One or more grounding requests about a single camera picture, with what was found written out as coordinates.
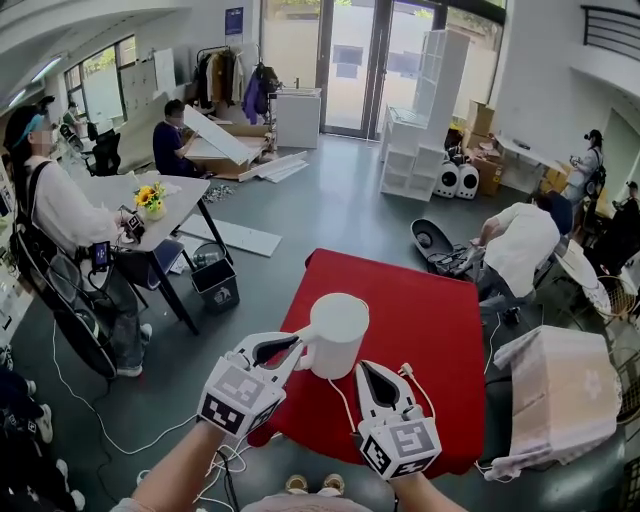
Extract cloth covered cardboard box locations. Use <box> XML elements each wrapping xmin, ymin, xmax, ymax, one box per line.
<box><xmin>492</xmin><ymin>324</ymin><xmax>624</xmax><ymax>482</ymax></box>

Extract low white cube shelf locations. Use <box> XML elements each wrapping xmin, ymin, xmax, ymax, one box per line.
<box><xmin>379</xmin><ymin>104</ymin><xmax>446</xmax><ymax>202</ymax></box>

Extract red tablecloth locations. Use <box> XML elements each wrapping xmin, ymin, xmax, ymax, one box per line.
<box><xmin>247</xmin><ymin>248</ymin><xmax>487</xmax><ymax>480</ymax></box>

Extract clothes rack with garments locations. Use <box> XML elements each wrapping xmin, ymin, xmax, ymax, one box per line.
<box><xmin>192</xmin><ymin>45</ymin><xmax>251</xmax><ymax>109</ymax></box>

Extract large side window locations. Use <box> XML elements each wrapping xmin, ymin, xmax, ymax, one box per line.
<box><xmin>64</xmin><ymin>35</ymin><xmax>136</xmax><ymax>124</ymax></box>

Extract white electric kettle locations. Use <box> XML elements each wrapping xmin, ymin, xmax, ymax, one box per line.
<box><xmin>292</xmin><ymin>292</ymin><xmax>371</xmax><ymax>382</ymax></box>

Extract tall white cube shelf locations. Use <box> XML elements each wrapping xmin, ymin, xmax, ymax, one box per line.
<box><xmin>412</xmin><ymin>28</ymin><xmax>471</xmax><ymax>146</ymax></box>

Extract white power cable with plug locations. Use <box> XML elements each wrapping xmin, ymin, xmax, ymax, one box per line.
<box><xmin>325</xmin><ymin>362</ymin><xmax>437</xmax><ymax>436</ymax></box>

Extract black balcony railing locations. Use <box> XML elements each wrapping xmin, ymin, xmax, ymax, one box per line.
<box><xmin>579</xmin><ymin>3</ymin><xmax>640</xmax><ymax>51</ymax></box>

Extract black backpack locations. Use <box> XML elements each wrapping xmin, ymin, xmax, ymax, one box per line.
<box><xmin>9</xmin><ymin>159</ymin><xmax>56</xmax><ymax>284</ymax></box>

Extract black white oval shell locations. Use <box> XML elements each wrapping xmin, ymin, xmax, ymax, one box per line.
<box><xmin>409</xmin><ymin>217</ymin><xmax>456</xmax><ymax>261</ymax></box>

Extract white capsule pet carrier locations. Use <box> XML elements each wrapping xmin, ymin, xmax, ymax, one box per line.
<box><xmin>433</xmin><ymin>162</ymin><xmax>460</xmax><ymax>199</ymax></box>
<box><xmin>457</xmin><ymin>163</ymin><xmax>480</xmax><ymax>197</ymax></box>

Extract person's right forearm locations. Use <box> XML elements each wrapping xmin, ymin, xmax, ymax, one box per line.
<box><xmin>392</xmin><ymin>469</ymin><xmax>469</xmax><ymax>512</ymax></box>

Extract white low cabinet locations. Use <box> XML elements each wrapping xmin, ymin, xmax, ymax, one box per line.
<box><xmin>274</xmin><ymin>87</ymin><xmax>323</xmax><ymax>150</ymax></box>

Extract white furniture panel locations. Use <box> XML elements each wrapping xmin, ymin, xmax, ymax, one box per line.
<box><xmin>182</xmin><ymin>107</ymin><xmax>261</xmax><ymax>166</ymax></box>

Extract rattan chair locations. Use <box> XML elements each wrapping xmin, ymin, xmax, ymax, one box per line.
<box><xmin>597</xmin><ymin>274</ymin><xmax>640</xmax><ymax>321</ymax></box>

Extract person's left forearm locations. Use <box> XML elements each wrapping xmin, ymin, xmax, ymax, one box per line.
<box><xmin>107</xmin><ymin>419</ymin><xmax>226</xmax><ymax>512</ymax></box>

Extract round white table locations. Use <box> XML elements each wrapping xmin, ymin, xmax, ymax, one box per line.
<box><xmin>554</xmin><ymin>239</ymin><xmax>614</xmax><ymax>316</ymax></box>

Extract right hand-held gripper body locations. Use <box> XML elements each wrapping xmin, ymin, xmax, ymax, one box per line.
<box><xmin>355</xmin><ymin>403</ymin><xmax>443</xmax><ymax>482</ymax></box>

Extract open equipment bag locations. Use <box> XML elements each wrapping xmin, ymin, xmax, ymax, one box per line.
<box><xmin>429</xmin><ymin>242</ymin><xmax>486</xmax><ymax>279</ymax></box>

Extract pile of white planks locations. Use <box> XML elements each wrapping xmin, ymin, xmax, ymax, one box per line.
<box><xmin>238</xmin><ymin>151</ymin><xmax>309</xmax><ymax>184</ymax></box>

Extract person's pink trousers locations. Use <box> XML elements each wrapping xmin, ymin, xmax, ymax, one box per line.
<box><xmin>239</xmin><ymin>492</ymin><xmax>396</xmax><ymax>512</ymax></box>

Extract ceiling tube light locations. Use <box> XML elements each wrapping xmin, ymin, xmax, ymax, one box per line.
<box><xmin>29</xmin><ymin>54</ymin><xmax>66</xmax><ymax>84</ymax></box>

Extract dark blue chair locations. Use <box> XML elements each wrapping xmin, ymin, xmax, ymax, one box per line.
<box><xmin>134</xmin><ymin>238</ymin><xmax>194</xmax><ymax>291</ymax></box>

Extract glass entrance door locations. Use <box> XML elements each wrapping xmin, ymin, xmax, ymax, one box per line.
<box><xmin>319</xmin><ymin>0</ymin><xmax>441</xmax><ymax>139</ymax></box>

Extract white display shelf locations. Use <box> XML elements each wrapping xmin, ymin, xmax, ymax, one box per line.
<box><xmin>0</xmin><ymin>169</ymin><xmax>32</xmax><ymax>341</ymax></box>

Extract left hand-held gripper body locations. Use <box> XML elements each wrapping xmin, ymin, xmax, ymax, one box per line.
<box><xmin>196</xmin><ymin>344</ymin><xmax>290</xmax><ymax>440</ymax></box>

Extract white locker cabinet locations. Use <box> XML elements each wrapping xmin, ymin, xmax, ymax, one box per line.
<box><xmin>121</xmin><ymin>48</ymin><xmax>174</xmax><ymax>124</ymax></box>

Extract black oval hanging bag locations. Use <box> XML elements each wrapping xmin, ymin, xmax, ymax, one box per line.
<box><xmin>47</xmin><ymin>252</ymin><xmax>120</xmax><ymax>382</ymax></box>

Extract pile of small metal parts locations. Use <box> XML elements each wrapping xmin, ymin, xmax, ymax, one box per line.
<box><xmin>202</xmin><ymin>182</ymin><xmax>240</xmax><ymax>204</ymax></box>

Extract grey round bucket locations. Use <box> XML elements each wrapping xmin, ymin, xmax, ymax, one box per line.
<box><xmin>192</xmin><ymin>242</ymin><xmax>231</xmax><ymax>271</ymax></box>

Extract grey table with black legs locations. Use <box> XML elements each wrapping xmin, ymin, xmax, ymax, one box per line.
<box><xmin>107</xmin><ymin>172</ymin><xmax>234</xmax><ymax>336</ymax></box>

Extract small blue screen device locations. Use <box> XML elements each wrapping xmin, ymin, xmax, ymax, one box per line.
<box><xmin>92</xmin><ymin>240</ymin><xmax>112</xmax><ymax>274</ymax></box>

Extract black office chair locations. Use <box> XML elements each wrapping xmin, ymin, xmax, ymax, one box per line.
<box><xmin>87</xmin><ymin>130</ymin><xmax>124</xmax><ymax>177</ymax></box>

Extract white board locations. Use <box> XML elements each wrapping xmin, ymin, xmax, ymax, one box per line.
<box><xmin>178</xmin><ymin>213</ymin><xmax>284</xmax><ymax>259</ymax></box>

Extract sunflower bouquet in vase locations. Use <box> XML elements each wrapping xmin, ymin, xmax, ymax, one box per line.
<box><xmin>132</xmin><ymin>182</ymin><xmax>169</xmax><ymax>222</ymax></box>

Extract flat cardboard box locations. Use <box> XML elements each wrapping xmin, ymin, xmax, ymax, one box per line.
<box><xmin>187</xmin><ymin>124</ymin><xmax>274</xmax><ymax>182</ymax></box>

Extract black trash bin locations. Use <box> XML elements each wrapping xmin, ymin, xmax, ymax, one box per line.
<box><xmin>190</xmin><ymin>257</ymin><xmax>241</xmax><ymax>316</ymax></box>

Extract white desk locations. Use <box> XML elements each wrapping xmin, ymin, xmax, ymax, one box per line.
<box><xmin>494</xmin><ymin>133</ymin><xmax>571</xmax><ymax>194</ymax></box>

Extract purple hanging jacket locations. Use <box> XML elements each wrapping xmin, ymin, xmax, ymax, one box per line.
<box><xmin>242</xmin><ymin>63</ymin><xmax>279</xmax><ymax>126</ymax></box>

